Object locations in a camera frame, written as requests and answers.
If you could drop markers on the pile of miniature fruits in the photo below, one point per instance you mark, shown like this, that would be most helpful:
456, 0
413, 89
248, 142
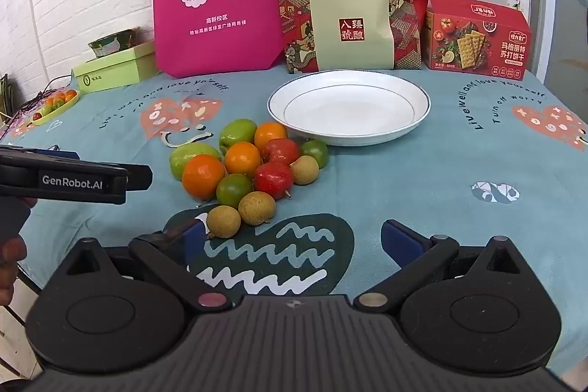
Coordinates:
57, 100

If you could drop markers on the light green box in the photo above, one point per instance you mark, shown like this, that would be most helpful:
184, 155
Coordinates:
115, 70

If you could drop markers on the white plate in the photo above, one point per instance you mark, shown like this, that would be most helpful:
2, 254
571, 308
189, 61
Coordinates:
349, 107

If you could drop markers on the small orange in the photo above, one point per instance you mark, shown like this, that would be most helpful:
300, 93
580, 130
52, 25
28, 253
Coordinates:
242, 158
203, 177
271, 134

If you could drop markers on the red cracker box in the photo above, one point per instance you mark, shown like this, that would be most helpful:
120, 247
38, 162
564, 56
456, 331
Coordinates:
477, 38

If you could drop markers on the small red apple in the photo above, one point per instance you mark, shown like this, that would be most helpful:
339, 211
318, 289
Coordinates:
281, 151
274, 180

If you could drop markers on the yellow-green tray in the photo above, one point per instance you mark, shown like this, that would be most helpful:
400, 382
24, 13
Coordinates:
46, 116

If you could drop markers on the green patterned bowl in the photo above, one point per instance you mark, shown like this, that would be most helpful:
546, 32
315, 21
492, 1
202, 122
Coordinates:
115, 43

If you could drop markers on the teal printed tablecloth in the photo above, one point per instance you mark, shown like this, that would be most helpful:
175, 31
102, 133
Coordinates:
459, 171

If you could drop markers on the large green jujube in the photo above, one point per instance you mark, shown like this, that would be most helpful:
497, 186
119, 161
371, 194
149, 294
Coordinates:
193, 158
236, 134

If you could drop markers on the small round green fruit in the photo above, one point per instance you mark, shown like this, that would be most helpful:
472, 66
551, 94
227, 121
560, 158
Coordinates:
233, 190
316, 152

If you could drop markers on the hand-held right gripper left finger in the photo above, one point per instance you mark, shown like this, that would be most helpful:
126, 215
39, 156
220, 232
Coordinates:
195, 238

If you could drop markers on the brown longan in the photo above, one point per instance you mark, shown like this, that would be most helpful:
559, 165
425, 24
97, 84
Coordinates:
256, 208
304, 169
223, 221

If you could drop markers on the person's left hand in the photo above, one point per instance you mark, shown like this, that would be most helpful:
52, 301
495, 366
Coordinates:
11, 254

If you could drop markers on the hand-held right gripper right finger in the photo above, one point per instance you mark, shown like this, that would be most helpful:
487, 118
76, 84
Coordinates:
397, 238

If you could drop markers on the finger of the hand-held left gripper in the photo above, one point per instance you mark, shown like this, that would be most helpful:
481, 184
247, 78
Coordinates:
140, 177
57, 155

